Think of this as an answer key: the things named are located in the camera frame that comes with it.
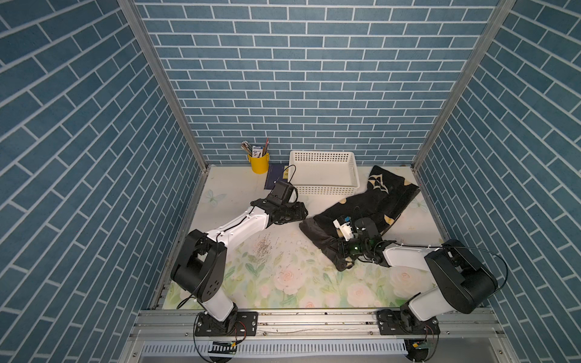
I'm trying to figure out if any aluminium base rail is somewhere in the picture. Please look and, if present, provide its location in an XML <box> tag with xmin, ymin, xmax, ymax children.
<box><xmin>120</xmin><ymin>308</ymin><xmax>517</xmax><ymax>362</ymax></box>

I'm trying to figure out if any white blue pencil box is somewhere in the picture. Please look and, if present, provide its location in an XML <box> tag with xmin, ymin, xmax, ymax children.
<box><xmin>252</xmin><ymin>145</ymin><xmax>264</xmax><ymax>158</ymax></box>

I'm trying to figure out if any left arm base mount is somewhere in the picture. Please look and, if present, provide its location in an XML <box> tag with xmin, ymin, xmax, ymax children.
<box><xmin>195</xmin><ymin>309</ymin><xmax>259</xmax><ymax>337</ymax></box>

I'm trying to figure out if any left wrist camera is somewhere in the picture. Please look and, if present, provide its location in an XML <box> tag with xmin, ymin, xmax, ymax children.
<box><xmin>266</xmin><ymin>180</ymin><xmax>297</xmax><ymax>207</ymax></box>

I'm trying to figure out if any bundle of pencils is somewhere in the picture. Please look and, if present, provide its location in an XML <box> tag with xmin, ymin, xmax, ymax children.
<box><xmin>241</xmin><ymin>141</ymin><xmax>253</xmax><ymax>157</ymax></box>

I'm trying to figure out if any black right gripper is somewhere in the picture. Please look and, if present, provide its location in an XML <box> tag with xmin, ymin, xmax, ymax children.
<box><xmin>327</xmin><ymin>235</ymin><xmax>369</xmax><ymax>258</ymax></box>

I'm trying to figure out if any dark blue book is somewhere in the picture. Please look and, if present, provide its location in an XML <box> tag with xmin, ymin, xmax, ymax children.
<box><xmin>264</xmin><ymin>163</ymin><xmax>288</xmax><ymax>190</ymax></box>

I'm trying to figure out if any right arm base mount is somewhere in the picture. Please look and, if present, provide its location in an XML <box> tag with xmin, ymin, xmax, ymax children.
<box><xmin>376</xmin><ymin>309</ymin><xmax>440</xmax><ymax>336</ymax></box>

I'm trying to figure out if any red pencil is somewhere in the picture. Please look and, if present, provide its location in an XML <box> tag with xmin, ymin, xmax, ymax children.
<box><xmin>262</xmin><ymin>138</ymin><xmax>269</xmax><ymax>157</ymax></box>

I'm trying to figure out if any yellow metal pencil bucket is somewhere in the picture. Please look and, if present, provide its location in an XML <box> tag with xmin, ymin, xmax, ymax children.
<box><xmin>248</xmin><ymin>154</ymin><xmax>269</xmax><ymax>175</ymax></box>

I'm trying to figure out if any white perforated plastic basket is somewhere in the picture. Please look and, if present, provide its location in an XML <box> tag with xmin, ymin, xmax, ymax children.
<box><xmin>289</xmin><ymin>151</ymin><xmax>360</xmax><ymax>196</ymax></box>

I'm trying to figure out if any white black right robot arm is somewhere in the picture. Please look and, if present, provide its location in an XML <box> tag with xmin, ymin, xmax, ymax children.
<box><xmin>333</xmin><ymin>217</ymin><xmax>501</xmax><ymax>328</ymax></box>

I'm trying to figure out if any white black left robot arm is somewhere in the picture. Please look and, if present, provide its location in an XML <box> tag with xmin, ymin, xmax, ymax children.
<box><xmin>170</xmin><ymin>199</ymin><xmax>308</xmax><ymax>323</ymax></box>

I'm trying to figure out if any black pillowcase with cream flowers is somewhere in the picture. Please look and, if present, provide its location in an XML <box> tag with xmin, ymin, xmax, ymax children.
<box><xmin>299</xmin><ymin>166</ymin><xmax>420</xmax><ymax>272</ymax></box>

